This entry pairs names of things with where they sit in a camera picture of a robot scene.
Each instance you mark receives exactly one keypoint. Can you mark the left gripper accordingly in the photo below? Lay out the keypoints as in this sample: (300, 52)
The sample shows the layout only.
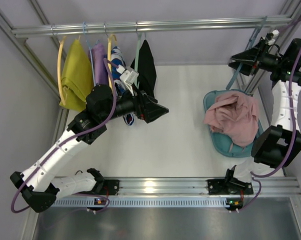
(142, 107)

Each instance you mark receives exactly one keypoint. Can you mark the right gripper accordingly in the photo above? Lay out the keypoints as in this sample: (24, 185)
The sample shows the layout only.
(257, 58)

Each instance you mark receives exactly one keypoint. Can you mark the blue-grey plastic hanger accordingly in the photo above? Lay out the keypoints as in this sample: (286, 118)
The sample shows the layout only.
(239, 62)

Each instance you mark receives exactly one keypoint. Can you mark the pink trousers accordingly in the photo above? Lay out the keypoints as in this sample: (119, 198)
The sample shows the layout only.
(236, 115)

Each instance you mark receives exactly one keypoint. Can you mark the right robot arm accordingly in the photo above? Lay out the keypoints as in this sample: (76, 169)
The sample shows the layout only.
(280, 143)

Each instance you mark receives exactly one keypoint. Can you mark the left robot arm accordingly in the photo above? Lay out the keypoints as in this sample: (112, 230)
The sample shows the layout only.
(39, 185)

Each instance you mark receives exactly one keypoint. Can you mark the black trousers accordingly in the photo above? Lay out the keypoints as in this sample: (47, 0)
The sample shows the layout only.
(147, 71)

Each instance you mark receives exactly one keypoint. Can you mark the blue white patterned trousers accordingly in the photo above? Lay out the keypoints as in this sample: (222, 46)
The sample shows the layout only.
(117, 59)

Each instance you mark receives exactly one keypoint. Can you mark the purple trousers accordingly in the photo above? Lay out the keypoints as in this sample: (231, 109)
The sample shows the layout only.
(99, 53)

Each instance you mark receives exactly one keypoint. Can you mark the olive yellow trousers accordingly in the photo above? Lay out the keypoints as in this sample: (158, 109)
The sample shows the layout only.
(76, 77)

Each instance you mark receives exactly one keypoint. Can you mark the pale yellow hanger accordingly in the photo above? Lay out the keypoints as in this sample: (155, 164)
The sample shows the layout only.
(59, 72)

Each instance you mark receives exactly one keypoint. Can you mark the teal plastic basin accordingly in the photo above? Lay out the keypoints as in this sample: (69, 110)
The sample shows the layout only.
(222, 142)

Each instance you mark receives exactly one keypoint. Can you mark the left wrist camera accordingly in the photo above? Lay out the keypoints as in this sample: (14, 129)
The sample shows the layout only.
(128, 76)

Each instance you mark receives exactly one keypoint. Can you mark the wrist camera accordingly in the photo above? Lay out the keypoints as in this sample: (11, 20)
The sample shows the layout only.
(128, 76)
(271, 37)

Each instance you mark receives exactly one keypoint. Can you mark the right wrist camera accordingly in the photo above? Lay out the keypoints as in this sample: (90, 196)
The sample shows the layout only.
(271, 37)

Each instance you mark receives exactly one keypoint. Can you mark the aluminium hanging rail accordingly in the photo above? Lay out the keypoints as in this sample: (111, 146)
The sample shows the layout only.
(54, 30)

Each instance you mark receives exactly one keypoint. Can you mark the light blue wire hanger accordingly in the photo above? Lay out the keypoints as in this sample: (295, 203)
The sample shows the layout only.
(90, 50)

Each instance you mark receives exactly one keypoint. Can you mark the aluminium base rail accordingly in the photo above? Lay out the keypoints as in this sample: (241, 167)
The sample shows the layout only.
(175, 186)

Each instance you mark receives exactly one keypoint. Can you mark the slotted cable duct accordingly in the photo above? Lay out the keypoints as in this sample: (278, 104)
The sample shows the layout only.
(146, 202)

